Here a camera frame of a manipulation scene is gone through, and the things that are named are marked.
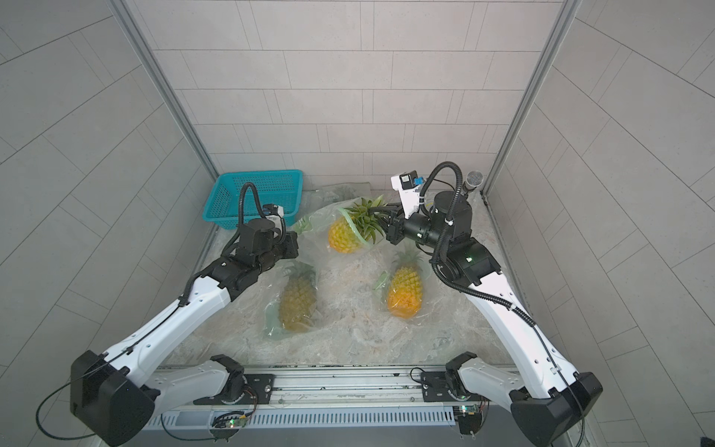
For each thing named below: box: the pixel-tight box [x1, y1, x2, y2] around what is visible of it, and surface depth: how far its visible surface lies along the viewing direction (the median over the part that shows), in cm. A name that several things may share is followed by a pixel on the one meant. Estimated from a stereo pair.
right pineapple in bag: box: [387, 249, 426, 320], surface depth 81 cm
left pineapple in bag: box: [279, 262, 319, 334], surface depth 79 cm
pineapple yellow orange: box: [327, 193, 389, 255], surface depth 61 cm
